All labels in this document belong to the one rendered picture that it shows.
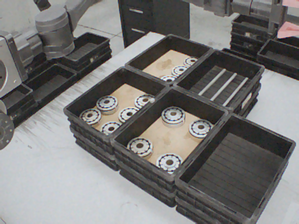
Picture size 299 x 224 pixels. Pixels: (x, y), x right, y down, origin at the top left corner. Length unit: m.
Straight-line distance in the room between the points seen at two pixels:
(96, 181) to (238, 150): 0.61
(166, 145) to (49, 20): 0.74
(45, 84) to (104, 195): 1.48
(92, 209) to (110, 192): 0.11
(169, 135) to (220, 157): 0.24
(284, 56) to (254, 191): 1.60
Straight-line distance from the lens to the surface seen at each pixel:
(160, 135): 1.26
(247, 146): 1.24
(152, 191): 1.19
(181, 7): 3.06
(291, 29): 0.80
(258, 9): 0.76
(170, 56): 1.72
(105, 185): 1.29
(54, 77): 2.58
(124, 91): 1.49
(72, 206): 1.27
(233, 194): 1.09
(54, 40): 0.71
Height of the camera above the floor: 1.75
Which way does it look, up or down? 42 degrees down
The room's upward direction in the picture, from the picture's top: 6 degrees counter-clockwise
